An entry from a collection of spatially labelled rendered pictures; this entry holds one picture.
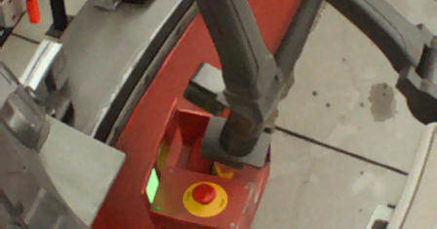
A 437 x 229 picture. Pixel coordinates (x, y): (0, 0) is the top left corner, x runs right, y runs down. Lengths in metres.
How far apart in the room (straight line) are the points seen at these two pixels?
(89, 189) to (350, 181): 1.27
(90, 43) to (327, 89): 1.15
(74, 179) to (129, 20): 0.45
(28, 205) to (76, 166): 0.68
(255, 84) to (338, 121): 1.26
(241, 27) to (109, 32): 0.45
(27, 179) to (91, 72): 0.95
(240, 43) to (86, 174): 0.29
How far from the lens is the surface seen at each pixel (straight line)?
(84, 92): 1.32
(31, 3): 1.04
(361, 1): 0.79
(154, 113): 1.49
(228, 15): 0.97
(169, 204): 1.27
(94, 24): 1.42
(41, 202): 0.40
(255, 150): 1.27
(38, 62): 1.28
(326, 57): 2.47
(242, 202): 1.27
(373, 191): 2.18
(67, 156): 1.09
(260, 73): 1.07
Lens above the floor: 1.88
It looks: 53 degrees down
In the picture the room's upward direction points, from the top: 6 degrees counter-clockwise
